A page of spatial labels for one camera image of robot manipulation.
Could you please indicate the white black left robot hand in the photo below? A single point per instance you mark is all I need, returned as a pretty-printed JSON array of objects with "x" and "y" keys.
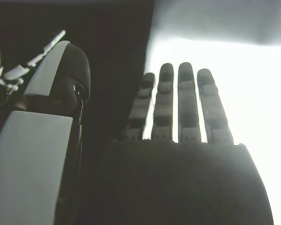
[{"x": 178, "y": 182}]

